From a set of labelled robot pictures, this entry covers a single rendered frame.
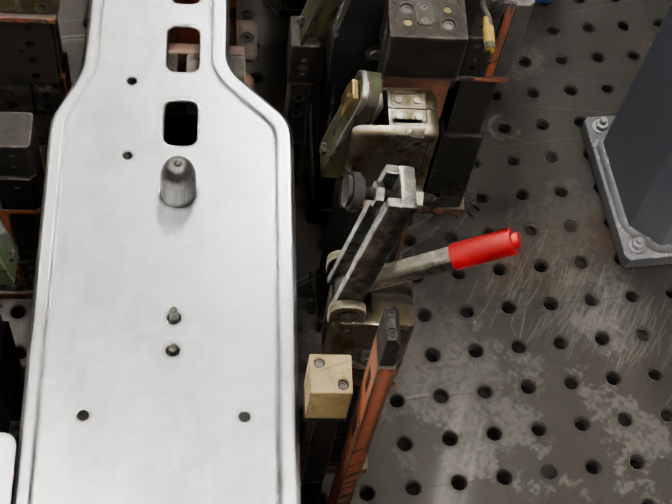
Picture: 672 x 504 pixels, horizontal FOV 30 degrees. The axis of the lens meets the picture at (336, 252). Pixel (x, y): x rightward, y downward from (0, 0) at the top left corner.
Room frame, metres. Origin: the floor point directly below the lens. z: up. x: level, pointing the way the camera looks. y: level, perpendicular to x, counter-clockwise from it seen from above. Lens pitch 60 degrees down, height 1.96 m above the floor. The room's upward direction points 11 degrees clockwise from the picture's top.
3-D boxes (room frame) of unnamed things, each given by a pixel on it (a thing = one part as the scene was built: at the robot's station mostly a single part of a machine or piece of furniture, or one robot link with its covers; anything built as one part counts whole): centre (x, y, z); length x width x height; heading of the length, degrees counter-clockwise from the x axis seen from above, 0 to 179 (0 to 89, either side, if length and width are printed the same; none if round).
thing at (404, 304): (0.50, -0.04, 0.88); 0.07 x 0.06 x 0.35; 102
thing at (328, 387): (0.41, -0.01, 0.88); 0.04 x 0.04 x 0.36; 12
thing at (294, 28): (0.81, 0.07, 0.84); 0.04 x 0.03 x 0.29; 12
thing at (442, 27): (0.75, -0.04, 0.91); 0.07 x 0.05 x 0.42; 102
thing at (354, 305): (0.47, -0.02, 1.06); 0.03 x 0.01 x 0.03; 102
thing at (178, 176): (0.59, 0.15, 1.02); 0.03 x 0.03 x 0.07
